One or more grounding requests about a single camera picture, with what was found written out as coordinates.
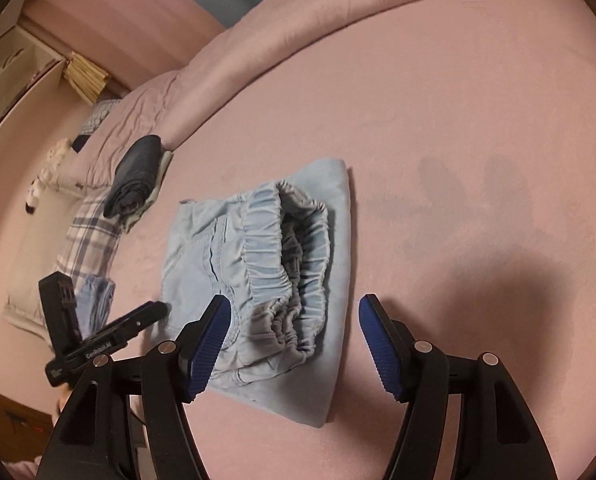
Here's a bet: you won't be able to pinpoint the small blue checked cloth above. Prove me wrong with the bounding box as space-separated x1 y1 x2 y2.
84 99 125 134

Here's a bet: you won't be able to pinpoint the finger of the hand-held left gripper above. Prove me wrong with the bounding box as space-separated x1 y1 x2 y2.
84 301 169 354

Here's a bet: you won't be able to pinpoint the cream pillow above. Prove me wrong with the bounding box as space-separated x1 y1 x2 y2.
2 180 95 332

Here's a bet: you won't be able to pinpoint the pink duvet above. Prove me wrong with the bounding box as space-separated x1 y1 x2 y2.
72 0 571 192

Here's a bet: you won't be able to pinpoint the blue striped shorts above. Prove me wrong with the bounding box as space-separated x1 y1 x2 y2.
74 273 117 337

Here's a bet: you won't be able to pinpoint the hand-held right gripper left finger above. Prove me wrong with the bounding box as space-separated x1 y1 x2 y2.
37 294 232 480

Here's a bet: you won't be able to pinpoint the white plush toy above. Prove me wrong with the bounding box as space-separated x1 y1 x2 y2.
24 136 75 214

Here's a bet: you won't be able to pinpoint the white cabinet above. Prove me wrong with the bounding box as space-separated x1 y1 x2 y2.
0 24 70 153

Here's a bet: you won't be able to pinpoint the stack of yellow books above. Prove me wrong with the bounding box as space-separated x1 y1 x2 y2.
62 51 112 107

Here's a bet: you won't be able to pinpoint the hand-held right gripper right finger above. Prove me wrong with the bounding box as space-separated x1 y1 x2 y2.
359 293 554 480

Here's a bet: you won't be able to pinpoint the brown wooden furniture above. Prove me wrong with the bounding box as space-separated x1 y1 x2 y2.
0 379 60 462

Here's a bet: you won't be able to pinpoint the pink bed sheet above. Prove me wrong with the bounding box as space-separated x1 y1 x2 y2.
105 0 596 480

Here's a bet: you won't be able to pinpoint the pale green folded cloth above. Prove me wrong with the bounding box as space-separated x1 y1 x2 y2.
122 150 175 234

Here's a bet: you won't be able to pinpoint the light blue pants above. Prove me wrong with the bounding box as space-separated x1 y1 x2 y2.
159 157 357 429

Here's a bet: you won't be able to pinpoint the dark grey folded pants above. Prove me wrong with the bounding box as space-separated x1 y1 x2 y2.
103 135 163 221

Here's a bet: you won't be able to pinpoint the plaid cloth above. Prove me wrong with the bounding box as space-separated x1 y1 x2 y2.
54 194 130 287

